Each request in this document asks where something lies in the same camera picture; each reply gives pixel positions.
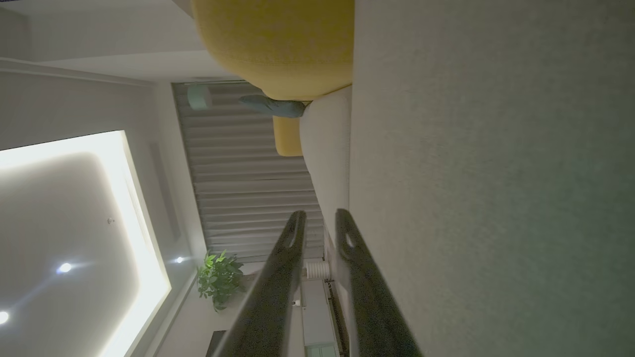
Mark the grey pleated curtain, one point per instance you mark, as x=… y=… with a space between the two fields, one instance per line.
x=238 y=178

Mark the pale green cylinder lamp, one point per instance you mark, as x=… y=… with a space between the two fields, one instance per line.
x=199 y=96

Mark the green potted plant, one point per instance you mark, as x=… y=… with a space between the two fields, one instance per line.
x=218 y=280

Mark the large yellow cushion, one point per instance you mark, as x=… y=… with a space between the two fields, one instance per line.
x=278 y=44

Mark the blue grey soft item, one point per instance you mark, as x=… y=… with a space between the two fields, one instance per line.
x=278 y=106

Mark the black flat screen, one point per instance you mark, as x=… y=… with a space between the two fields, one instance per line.
x=216 y=344

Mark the small yellow cushion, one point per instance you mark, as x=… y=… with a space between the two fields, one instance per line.
x=288 y=136

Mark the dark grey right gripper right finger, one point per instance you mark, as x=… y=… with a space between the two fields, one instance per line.
x=369 y=307

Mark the recessed ceiling spotlight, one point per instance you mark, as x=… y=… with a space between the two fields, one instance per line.
x=3 y=317
x=64 y=267

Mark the grey fabric sofa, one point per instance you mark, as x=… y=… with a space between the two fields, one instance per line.
x=496 y=173

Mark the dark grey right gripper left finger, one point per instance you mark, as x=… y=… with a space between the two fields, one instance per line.
x=278 y=297

